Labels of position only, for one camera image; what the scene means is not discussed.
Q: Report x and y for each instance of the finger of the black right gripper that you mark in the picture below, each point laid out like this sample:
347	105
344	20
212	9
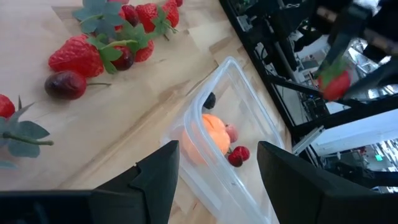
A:
348	28
379	77

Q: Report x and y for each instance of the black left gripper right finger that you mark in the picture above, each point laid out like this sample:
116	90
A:
295	193

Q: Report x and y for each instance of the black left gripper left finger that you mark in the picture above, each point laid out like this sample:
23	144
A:
140	199

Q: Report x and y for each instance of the red strawberry green calyx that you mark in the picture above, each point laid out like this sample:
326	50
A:
144	51
335	88
146	17
171	12
76	57

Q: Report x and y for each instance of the dark red cherry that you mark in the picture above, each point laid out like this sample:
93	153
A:
130	15
65	85
124	59
235	160

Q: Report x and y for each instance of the pink berry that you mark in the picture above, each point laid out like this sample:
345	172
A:
118	1
232	133

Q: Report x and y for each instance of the orange peach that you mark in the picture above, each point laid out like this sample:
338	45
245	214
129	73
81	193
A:
214	133

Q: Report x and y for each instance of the clear plastic tupperware container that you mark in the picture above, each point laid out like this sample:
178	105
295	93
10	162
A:
239	93

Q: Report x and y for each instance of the blackberry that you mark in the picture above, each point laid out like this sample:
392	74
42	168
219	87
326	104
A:
210	101

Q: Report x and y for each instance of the strawberry with leafy stem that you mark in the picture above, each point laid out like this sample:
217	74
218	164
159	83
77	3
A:
28	129

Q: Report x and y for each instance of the red cherry with stem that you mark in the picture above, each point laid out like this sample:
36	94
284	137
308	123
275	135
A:
179	2

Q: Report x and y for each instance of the green leaf sprig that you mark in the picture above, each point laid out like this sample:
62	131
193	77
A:
96	15

